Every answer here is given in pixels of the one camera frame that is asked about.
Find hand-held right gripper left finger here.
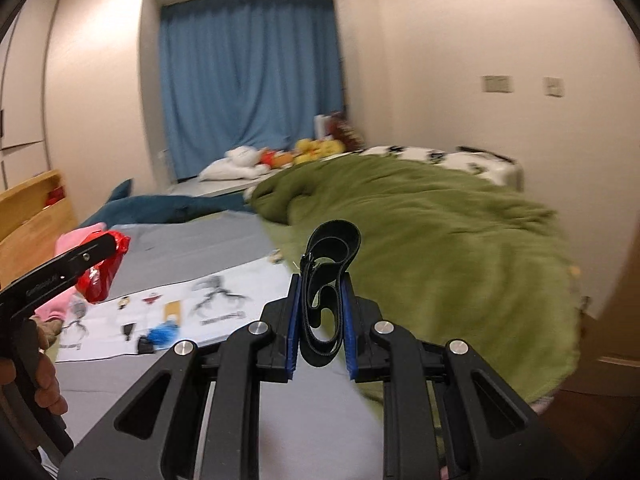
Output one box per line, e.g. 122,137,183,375
59,274,301,480

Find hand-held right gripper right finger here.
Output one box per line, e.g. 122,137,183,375
340,280,586,480

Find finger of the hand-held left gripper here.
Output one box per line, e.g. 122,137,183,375
47,233,119,283

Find red plastic wrapper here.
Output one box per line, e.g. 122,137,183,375
75,230,132,305

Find black elastic strap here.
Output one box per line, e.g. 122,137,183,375
298,220,362,367

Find person's left hand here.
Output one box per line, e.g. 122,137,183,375
0,316,69,417

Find pink cloth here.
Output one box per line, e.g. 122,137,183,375
30,227,108,323

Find wooden headboard shelf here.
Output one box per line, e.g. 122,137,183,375
0,170,78,286

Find white printed paper sheet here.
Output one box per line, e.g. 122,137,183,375
55,255,301,363

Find blue shark plush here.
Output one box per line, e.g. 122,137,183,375
75,178,258,228

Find blue crumpled wrapper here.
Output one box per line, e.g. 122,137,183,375
148,321,182,348

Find green fleece blanket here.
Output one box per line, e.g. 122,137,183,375
248,154,591,411

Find white wardrobe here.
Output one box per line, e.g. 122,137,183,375
0,0,66,191

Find orange plush toy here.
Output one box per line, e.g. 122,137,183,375
257,147,296,171

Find white plush toy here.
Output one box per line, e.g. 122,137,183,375
197,146,271,182

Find yellow plush toy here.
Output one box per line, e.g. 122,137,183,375
294,137,346,165

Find white black printed pillow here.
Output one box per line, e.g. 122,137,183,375
360,145,526,191

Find brown red plush toy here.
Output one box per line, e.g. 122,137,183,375
325,112,363,153

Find blue curtain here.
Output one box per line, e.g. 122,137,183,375
159,0,346,181

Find beige wooden door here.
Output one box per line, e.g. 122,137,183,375
565,240,640,401

